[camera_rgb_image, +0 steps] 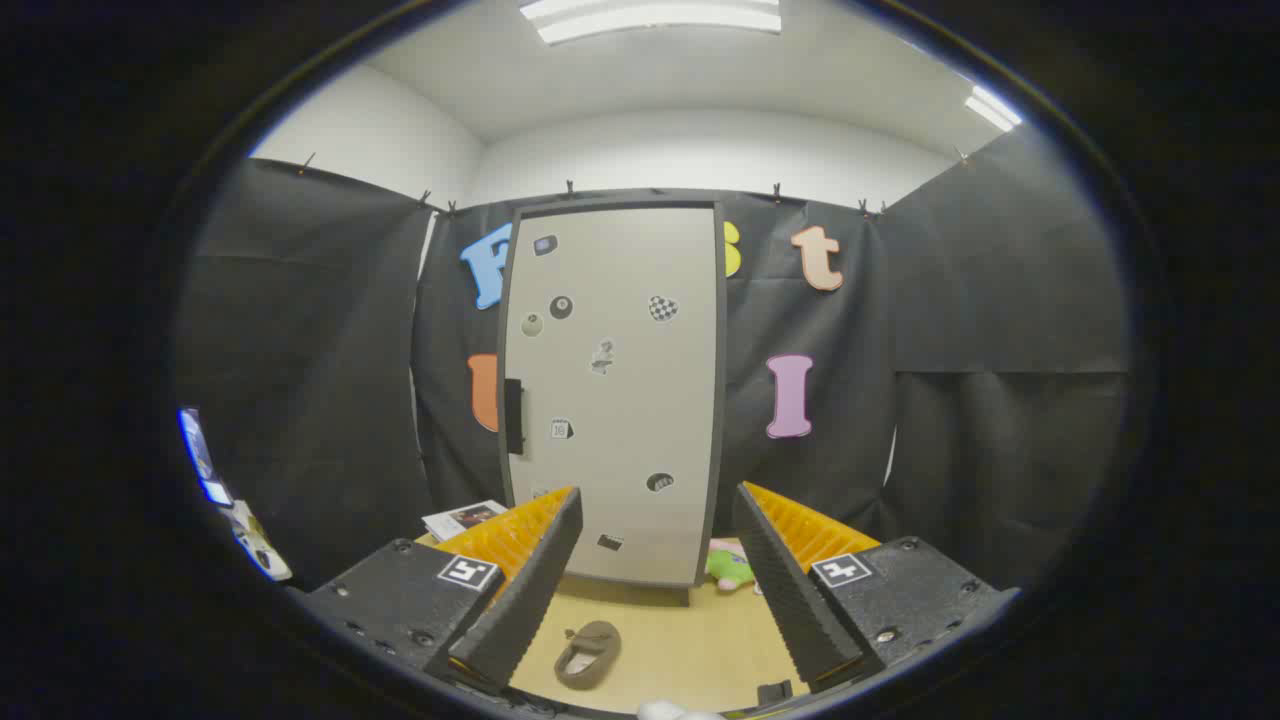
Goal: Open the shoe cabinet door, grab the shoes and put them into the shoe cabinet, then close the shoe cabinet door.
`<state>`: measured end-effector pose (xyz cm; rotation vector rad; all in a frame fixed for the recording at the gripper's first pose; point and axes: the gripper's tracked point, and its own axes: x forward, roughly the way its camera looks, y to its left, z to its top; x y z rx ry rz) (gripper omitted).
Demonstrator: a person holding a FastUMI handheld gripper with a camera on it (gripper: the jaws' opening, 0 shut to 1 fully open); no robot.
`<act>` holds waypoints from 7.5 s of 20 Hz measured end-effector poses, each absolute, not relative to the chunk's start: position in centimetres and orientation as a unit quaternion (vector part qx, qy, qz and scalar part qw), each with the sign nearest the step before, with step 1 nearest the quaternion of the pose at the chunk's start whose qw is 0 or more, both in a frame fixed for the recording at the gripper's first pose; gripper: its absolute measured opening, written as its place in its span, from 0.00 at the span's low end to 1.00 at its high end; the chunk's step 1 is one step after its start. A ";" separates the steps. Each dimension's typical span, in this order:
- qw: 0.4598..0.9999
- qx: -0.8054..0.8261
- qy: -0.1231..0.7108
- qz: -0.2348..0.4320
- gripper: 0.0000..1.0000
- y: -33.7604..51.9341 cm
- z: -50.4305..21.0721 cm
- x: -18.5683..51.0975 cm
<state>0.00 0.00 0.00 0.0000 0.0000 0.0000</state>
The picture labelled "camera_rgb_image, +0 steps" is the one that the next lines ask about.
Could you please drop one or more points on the white patterned object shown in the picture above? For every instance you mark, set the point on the white patterned object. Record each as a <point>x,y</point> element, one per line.
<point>258,548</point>

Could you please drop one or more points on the grey shoe cabinet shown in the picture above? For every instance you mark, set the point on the grey shoe cabinet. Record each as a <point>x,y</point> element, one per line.
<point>721,400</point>

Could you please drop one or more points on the white cover book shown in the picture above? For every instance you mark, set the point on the white cover book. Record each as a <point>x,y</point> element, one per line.
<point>455,520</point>

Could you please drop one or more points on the green and pink plush toy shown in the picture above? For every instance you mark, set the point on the green and pink plush toy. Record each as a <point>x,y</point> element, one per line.
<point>730,572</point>

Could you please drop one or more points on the black backdrop cloth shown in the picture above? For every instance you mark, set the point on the black backdrop cloth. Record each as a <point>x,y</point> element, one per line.
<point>300,350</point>

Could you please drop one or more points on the small ceiling light panel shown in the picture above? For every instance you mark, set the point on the small ceiling light panel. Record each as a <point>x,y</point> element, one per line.
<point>993,107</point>

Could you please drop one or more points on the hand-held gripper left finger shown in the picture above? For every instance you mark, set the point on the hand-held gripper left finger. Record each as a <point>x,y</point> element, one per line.
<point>530,585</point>

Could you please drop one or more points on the brown slip-on shoe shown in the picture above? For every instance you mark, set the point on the brown slip-on shoe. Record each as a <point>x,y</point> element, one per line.
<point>598,635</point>

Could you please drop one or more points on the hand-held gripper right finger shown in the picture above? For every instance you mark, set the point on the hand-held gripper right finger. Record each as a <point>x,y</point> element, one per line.
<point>790,590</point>

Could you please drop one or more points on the long ceiling light panel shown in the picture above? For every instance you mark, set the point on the long ceiling light panel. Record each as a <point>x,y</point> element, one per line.
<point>650,18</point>

